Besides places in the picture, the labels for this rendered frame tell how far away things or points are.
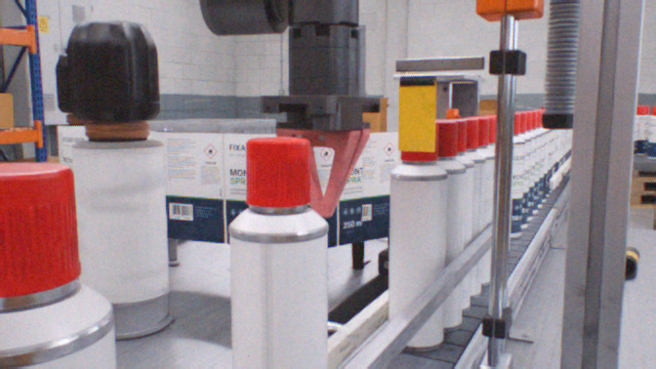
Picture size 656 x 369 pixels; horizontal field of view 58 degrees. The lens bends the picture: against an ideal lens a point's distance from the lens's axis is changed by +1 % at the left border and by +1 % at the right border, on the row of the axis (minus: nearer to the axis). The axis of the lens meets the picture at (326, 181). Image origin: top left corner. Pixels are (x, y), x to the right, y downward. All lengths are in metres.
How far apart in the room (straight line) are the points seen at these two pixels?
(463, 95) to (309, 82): 0.58
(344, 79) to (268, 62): 8.46
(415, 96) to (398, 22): 7.79
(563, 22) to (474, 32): 7.46
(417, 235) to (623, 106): 0.19
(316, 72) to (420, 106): 0.08
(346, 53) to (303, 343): 0.24
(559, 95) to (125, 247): 0.46
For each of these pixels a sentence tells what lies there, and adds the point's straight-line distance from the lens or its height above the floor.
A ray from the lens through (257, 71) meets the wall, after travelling 9.00.
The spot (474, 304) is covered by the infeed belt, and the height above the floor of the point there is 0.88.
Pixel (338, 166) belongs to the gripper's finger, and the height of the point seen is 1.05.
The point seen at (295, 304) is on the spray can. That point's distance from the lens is 0.29.
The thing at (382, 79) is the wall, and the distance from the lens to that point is 8.30.
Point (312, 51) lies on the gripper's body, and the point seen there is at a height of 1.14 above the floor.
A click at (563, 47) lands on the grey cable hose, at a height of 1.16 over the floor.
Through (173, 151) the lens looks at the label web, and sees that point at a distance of 0.81.
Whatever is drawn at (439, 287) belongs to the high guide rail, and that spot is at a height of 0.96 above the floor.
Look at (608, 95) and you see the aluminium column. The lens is 0.53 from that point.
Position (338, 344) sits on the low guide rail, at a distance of 0.48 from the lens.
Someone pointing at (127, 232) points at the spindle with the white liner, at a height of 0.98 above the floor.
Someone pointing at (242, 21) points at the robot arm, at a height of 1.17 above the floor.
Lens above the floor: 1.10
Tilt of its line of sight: 8 degrees down
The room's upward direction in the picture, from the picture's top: straight up
